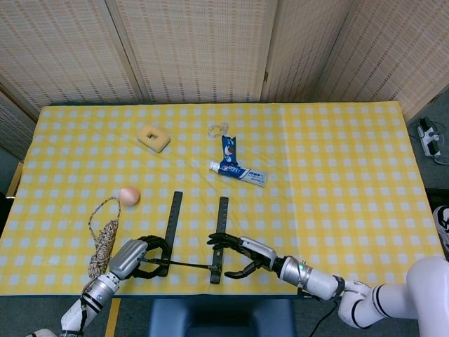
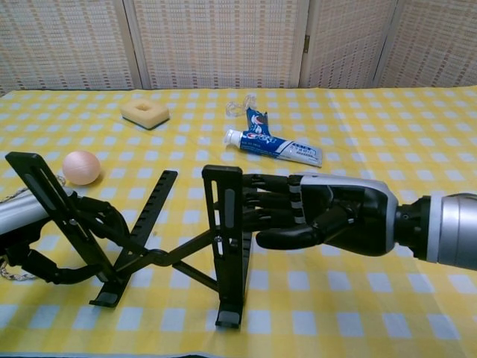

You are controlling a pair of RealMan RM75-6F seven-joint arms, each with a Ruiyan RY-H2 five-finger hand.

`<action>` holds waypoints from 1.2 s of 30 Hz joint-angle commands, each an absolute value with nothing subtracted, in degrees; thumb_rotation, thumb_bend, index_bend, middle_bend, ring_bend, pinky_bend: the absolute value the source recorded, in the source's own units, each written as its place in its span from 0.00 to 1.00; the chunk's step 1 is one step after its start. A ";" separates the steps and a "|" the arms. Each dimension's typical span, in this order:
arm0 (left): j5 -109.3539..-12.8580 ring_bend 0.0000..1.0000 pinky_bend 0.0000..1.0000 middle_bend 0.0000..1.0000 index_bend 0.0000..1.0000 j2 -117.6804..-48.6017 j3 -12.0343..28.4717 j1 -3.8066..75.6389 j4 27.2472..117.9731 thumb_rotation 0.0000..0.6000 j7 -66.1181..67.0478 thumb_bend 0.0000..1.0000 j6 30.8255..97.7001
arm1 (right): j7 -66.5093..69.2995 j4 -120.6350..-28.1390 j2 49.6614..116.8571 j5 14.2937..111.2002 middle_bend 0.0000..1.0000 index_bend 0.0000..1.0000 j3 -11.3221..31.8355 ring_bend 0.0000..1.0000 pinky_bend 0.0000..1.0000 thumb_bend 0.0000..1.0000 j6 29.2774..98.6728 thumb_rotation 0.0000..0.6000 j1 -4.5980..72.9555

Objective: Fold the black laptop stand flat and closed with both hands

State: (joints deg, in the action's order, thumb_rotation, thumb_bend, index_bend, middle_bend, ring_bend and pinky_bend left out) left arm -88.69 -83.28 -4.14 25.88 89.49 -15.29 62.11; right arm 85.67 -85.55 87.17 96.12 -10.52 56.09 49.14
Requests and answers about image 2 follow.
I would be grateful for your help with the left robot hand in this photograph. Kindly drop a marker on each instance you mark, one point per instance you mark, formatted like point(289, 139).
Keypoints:
point(108, 220)

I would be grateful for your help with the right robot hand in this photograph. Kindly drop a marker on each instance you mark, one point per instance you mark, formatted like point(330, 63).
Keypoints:
point(354, 216)

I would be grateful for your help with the black folding laptop stand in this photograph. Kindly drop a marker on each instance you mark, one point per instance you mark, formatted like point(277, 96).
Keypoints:
point(158, 257)

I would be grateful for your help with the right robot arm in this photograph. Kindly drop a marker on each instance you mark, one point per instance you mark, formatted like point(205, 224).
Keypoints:
point(447, 227)

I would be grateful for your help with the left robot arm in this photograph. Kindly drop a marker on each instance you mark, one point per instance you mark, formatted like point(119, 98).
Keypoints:
point(18, 216)

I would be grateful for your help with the yellow checkered tablecloth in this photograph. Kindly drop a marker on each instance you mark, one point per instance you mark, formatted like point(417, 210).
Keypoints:
point(335, 298)

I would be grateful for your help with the pink ball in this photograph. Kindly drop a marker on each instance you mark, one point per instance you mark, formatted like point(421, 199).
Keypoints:
point(80, 168)

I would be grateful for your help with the blue white toothpaste tube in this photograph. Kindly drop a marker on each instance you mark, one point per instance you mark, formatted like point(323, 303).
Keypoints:
point(283, 147)

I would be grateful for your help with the yellow sponge with hole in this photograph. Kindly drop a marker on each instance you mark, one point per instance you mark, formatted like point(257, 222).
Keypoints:
point(151, 118)

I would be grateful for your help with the blue torn toothpaste package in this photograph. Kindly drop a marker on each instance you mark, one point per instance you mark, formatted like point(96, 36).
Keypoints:
point(257, 119)

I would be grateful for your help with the clear plastic packaging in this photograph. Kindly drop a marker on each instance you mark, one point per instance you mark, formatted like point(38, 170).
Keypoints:
point(236, 110)

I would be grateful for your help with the brass screen hinge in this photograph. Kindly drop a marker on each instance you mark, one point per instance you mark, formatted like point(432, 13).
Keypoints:
point(307, 43)

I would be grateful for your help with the woven folding screen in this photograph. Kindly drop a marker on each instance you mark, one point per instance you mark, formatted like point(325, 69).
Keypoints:
point(216, 44)

